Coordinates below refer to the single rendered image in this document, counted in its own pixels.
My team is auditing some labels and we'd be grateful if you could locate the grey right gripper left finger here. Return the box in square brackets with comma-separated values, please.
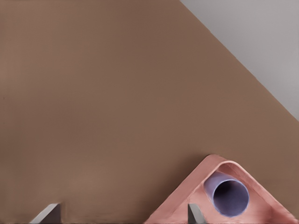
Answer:
[29, 203, 62, 224]

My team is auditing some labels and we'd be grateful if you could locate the purple cup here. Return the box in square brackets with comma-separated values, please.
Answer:
[203, 171, 250, 218]

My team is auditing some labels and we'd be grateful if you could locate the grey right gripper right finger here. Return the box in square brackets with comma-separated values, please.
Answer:
[187, 203, 208, 224]

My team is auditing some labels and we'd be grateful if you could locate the pink box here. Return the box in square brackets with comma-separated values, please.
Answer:
[144, 154, 299, 224]

